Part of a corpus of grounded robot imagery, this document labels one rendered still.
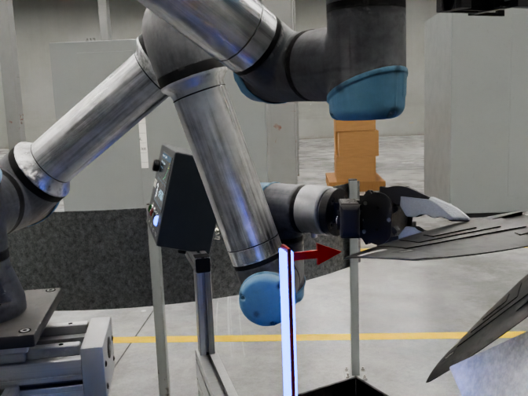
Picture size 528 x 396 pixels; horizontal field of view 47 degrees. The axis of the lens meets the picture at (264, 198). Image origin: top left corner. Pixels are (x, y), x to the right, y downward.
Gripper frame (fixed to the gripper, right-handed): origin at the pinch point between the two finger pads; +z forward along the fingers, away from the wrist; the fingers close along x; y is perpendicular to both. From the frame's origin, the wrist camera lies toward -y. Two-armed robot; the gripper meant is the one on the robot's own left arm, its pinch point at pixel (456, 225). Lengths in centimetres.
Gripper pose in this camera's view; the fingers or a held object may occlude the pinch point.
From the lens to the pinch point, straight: 81.9
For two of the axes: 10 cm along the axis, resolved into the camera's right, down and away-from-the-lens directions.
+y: 6.1, -0.4, 7.9
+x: -0.3, 10.0, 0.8
